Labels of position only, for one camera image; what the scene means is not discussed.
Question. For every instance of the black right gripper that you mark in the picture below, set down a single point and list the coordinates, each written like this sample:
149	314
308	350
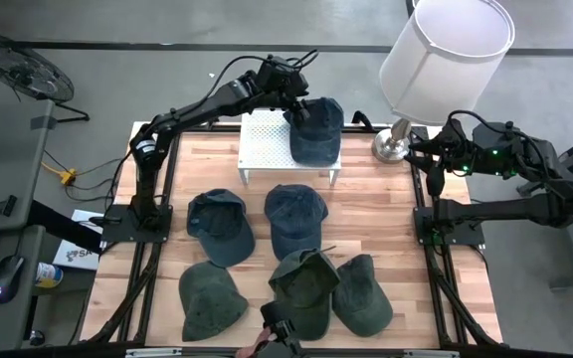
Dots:
455	151

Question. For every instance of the white perforated metal shelf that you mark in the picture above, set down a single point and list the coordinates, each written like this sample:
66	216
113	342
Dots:
261	144

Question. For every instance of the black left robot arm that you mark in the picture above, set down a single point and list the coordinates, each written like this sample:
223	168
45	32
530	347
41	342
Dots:
192	112

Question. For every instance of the green baseball cap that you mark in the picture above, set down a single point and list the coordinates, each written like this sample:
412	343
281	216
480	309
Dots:
209	303
361	298
306	288

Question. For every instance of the black table clamp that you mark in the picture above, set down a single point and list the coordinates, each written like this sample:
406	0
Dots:
363	119

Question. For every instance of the blue denim baseball cap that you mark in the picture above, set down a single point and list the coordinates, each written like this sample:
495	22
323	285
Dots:
222	233
294	219
316	139

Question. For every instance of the black computer mouse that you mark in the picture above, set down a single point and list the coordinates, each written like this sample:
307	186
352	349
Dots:
7	278

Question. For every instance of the white lamp shade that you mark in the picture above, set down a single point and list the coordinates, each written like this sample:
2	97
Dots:
440	64

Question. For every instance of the white printed cardboard box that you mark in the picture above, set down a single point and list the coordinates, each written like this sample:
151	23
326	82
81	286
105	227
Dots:
75	256

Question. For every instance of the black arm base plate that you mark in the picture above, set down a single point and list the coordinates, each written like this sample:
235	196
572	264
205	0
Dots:
117	231
470	236

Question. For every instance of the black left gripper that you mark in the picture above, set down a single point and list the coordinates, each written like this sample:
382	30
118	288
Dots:
289	92

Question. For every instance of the black round knob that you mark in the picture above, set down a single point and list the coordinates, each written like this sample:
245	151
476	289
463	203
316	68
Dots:
37	338

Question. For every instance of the white blue can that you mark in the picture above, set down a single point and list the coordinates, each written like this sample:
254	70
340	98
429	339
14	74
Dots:
49	275

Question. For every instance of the silver lamp base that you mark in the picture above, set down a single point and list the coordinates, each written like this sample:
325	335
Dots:
391	146

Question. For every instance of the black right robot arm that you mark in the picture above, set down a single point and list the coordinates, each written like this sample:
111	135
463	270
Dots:
515	209

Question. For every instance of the black floor fan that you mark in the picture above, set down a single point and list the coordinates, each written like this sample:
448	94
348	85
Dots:
23	69

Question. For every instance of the silver metal bracket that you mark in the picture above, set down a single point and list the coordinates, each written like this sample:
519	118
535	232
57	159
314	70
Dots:
431	354
152	352

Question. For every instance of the black bar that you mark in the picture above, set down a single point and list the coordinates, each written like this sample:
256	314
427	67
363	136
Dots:
62	224

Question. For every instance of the yellow power plug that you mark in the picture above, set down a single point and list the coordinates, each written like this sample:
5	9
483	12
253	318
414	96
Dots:
69	176

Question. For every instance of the black wedge stand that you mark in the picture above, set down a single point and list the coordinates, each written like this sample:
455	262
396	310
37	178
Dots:
2	206

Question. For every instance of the black aluminium table frame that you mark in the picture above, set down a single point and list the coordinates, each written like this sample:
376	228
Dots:
199	129

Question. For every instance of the person's hand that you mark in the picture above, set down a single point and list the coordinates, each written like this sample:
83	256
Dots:
256	348

